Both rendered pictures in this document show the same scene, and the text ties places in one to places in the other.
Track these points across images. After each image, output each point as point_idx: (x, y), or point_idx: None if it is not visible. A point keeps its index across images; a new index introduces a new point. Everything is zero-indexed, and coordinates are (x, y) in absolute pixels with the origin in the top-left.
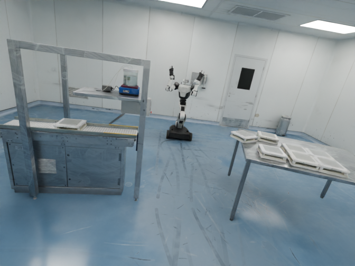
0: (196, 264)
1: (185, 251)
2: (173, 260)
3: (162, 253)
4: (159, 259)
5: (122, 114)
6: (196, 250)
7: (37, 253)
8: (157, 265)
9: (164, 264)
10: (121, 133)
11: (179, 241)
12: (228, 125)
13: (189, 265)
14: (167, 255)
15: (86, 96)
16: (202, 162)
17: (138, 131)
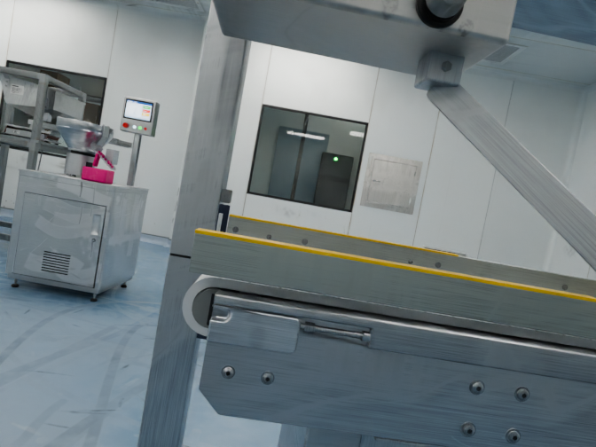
0: (31, 411)
1: (36, 435)
2: (88, 426)
3: (105, 442)
4: (121, 433)
5: (459, 108)
6: (0, 431)
7: None
8: (133, 426)
9: (113, 425)
10: (340, 233)
11: None
12: None
13: (53, 413)
14: (96, 436)
15: (567, 39)
16: None
17: (230, 166)
